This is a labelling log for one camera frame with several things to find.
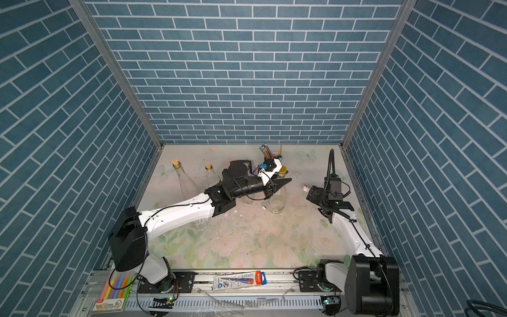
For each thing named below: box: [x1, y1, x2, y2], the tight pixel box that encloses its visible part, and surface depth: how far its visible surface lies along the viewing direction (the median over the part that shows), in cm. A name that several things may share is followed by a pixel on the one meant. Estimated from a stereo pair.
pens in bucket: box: [259, 143, 284, 162], surface depth 99 cm
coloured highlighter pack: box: [91, 270, 137, 314], surface depth 71 cm
